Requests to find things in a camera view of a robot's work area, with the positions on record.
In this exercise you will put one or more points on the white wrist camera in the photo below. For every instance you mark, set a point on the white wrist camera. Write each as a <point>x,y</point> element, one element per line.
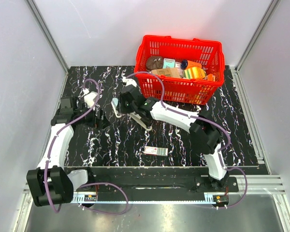
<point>129,82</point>
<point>90,98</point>

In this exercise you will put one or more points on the red plastic basket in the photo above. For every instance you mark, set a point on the red plastic basket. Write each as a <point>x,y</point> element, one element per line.
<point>206,52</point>

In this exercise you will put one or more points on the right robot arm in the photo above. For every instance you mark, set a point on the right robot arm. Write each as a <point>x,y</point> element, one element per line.
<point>204,132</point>

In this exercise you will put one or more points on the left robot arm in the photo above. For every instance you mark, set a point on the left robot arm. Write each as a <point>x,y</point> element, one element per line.
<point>48,183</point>

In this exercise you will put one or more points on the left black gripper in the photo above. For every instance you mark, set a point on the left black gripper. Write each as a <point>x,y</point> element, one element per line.
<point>97,123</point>

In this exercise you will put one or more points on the brown round sponge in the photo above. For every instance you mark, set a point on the brown round sponge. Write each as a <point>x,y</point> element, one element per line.
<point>153,63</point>

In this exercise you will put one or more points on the yellow green striped box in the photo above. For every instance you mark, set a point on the yellow green striped box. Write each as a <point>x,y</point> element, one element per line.
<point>194,73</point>

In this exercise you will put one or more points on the small light blue stapler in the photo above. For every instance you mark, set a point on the small light blue stapler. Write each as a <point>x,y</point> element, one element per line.
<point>115,107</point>

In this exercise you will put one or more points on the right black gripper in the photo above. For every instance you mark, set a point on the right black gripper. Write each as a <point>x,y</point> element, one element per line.
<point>121,102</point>

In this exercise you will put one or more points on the cardboard box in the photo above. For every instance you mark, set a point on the cardboard box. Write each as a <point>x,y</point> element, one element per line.
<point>167,72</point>

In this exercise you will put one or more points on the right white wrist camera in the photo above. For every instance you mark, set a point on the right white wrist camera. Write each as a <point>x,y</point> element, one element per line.
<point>129,82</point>

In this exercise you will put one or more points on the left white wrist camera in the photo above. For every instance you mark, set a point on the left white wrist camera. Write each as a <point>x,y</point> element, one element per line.
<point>90,98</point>

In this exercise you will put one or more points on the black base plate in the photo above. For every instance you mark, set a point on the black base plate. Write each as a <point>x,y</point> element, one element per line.
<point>162,184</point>

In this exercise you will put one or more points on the staples box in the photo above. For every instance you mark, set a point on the staples box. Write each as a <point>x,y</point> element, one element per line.
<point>156,151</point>

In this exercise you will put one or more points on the teal label box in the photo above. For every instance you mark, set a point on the teal label box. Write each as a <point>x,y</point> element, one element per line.
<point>168,63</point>

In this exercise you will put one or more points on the orange bottle blue cap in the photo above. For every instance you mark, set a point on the orange bottle blue cap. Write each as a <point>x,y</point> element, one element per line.
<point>186,64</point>

